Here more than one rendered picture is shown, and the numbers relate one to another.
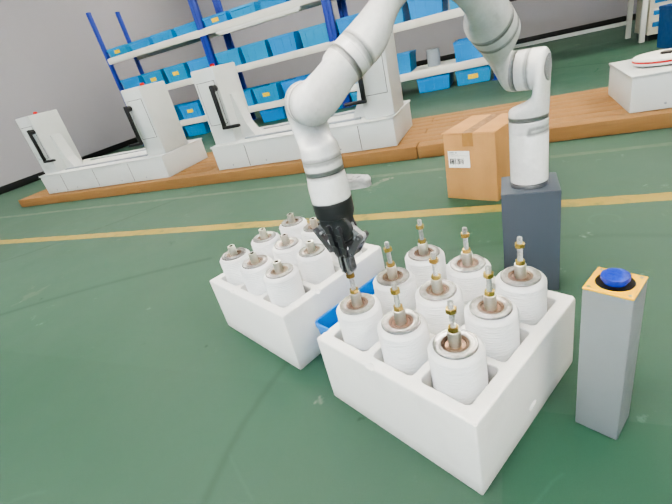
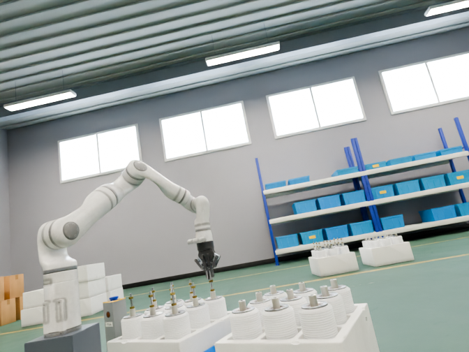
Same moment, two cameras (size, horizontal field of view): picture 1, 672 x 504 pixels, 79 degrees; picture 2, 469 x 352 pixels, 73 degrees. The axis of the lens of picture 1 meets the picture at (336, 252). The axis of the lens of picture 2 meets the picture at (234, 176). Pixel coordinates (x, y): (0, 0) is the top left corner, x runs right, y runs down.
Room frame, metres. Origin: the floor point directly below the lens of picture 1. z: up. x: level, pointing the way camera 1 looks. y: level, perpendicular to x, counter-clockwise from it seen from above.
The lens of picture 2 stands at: (2.12, -0.39, 0.45)
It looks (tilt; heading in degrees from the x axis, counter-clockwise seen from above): 12 degrees up; 158
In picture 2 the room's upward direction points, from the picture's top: 10 degrees counter-clockwise
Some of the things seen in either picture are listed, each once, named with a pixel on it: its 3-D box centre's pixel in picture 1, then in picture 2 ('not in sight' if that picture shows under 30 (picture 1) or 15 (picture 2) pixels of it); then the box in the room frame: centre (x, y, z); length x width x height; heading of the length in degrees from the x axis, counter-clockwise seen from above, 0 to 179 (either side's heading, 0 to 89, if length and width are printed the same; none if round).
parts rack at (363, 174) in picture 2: not in sight; (363, 193); (-2.42, 3.90, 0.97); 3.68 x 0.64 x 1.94; 63
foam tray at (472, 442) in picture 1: (444, 350); (179, 348); (0.69, -0.18, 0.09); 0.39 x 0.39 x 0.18; 37
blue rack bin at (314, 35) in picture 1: (320, 34); not in sight; (5.88, -0.50, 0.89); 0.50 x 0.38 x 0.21; 155
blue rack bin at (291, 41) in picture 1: (290, 42); not in sight; (6.05, -0.10, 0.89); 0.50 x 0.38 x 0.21; 154
